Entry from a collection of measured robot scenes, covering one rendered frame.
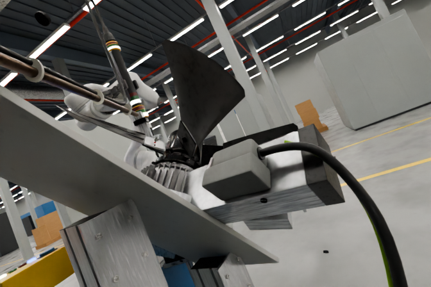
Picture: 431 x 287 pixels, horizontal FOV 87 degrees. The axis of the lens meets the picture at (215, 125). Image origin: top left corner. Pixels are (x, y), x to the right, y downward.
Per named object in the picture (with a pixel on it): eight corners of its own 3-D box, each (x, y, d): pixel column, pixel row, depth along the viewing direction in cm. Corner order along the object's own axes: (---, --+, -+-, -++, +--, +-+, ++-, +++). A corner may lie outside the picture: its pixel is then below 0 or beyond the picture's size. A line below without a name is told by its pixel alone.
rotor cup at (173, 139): (211, 178, 66) (217, 144, 75) (176, 152, 59) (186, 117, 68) (178, 189, 74) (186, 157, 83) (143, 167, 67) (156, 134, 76)
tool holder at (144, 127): (158, 136, 70) (145, 108, 71) (136, 145, 70) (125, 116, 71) (163, 137, 79) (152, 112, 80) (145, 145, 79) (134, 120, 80)
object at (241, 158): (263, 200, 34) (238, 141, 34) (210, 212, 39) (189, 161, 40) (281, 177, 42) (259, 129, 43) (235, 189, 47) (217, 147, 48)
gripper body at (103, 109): (119, 114, 90) (135, 101, 84) (94, 117, 81) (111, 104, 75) (112, 97, 90) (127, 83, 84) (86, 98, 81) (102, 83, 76)
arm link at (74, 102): (109, 63, 106) (68, 91, 80) (135, 90, 112) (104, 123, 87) (99, 74, 109) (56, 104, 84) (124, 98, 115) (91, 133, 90)
